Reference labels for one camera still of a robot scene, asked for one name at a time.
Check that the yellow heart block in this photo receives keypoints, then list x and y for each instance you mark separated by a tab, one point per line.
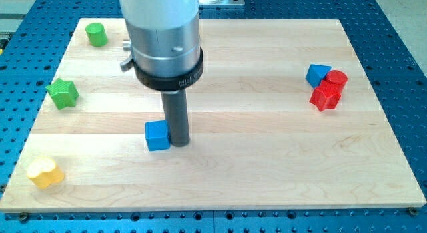
44	172

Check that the red cylinder block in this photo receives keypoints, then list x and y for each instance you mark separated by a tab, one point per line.
336	80

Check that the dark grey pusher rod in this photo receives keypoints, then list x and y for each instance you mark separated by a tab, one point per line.
175	110

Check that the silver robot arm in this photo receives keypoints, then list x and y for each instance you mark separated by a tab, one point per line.
166	54

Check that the red star block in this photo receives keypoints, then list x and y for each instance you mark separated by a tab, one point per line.
326	95

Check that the green cylinder block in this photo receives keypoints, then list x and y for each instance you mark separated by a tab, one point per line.
96	34

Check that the wooden board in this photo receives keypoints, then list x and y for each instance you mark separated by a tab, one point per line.
256	140

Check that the blue cube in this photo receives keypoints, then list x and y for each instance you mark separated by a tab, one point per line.
157	135

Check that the green star block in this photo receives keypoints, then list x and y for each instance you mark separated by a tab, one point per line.
63	93

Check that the blue triangular block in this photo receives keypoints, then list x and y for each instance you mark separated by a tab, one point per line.
316	73

